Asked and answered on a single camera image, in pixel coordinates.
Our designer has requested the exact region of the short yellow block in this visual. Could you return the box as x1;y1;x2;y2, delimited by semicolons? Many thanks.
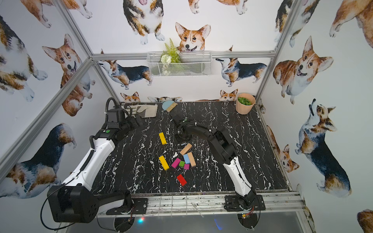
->
159;133;167;145

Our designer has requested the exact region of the magenta rectangular block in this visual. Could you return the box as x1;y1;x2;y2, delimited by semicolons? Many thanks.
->
172;158;181;169

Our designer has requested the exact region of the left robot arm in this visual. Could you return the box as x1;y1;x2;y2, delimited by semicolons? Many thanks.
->
47;114;144;223

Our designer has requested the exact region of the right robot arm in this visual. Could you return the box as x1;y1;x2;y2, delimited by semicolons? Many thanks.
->
170;114;256;211

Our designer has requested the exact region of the long natural wood block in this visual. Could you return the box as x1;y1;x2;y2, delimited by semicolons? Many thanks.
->
180;143;192;155

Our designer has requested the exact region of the beige work glove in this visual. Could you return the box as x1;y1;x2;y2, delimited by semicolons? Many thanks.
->
127;104;158;118

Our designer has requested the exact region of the light blue rectangular block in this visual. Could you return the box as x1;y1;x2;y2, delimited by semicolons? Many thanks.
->
183;154;190;164

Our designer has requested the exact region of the long yellow block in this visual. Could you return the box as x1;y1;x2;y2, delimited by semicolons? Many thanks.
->
159;156;170;170

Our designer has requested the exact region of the red block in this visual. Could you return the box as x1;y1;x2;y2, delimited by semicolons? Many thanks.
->
177;174;187;186

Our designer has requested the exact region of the pink pot with greens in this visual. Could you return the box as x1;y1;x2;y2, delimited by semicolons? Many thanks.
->
236;93;256;115

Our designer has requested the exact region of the green fern plant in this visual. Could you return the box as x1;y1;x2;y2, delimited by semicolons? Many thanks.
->
160;39;181;76

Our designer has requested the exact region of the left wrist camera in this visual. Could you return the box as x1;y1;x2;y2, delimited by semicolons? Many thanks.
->
103;97;126;129

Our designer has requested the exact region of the white wire basket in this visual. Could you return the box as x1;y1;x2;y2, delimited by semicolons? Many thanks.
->
147;51;212;77

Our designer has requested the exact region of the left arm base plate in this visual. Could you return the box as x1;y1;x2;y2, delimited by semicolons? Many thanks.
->
130;198;149;215

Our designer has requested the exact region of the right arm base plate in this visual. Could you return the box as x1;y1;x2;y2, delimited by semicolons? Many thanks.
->
223;195;266;212

